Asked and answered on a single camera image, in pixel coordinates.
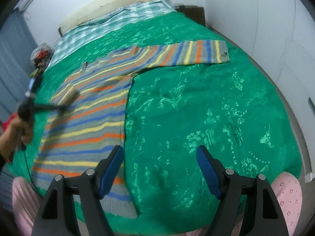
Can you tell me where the striped knit sweater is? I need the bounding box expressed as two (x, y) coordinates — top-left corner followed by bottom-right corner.
(32, 39), (231, 218)

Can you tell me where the clothes pile beside bed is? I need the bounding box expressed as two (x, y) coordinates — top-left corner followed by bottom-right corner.
(30, 43), (55, 78)

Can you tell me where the person's left hand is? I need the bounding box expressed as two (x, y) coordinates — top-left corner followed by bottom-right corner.
(1, 117), (33, 162)

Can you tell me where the orange red garment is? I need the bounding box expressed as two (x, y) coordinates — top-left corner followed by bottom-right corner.
(2, 112), (18, 132)

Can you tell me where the green checked bed sheet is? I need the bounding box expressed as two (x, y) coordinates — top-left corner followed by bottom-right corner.
(48, 0), (176, 68)

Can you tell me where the blue grey curtain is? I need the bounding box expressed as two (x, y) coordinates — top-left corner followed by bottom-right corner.
(0, 10), (37, 122)

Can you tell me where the green floral bedspread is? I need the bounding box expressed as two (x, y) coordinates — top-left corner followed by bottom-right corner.
(9, 12), (302, 235)

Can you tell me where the cream pillow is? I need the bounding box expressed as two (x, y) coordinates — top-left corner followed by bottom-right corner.
(58, 0), (153, 36)

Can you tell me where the dark bedside table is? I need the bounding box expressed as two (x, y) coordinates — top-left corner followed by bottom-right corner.
(175, 5), (206, 27)

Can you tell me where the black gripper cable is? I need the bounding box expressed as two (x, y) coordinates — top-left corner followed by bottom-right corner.
(22, 144), (43, 197)

